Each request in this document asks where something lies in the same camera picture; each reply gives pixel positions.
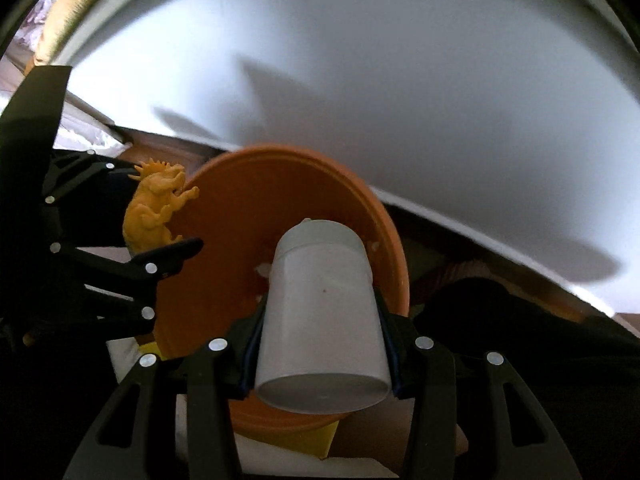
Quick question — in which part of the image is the yellow floral plush blanket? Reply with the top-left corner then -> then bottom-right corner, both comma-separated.
27,0 -> 138,73

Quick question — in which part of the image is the orange toy dinosaur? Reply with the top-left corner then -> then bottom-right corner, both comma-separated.
122,159 -> 201,256

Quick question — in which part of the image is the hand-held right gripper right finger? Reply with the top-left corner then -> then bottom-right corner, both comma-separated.
372,290 -> 583,480

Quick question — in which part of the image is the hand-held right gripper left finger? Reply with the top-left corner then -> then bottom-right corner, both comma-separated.
62,304 -> 267,480

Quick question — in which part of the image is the yellow sponge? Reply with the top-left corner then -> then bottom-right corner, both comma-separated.
135,340 -> 343,461

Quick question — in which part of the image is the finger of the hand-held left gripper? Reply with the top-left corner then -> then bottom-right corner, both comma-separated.
50,237 -> 205,341
42,147 -> 143,211

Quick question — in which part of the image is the orange plastic bin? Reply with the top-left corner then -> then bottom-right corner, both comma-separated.
152,144 -> 411,443

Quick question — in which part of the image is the white plastic cup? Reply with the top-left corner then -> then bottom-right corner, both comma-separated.
254,218 -> 392,414

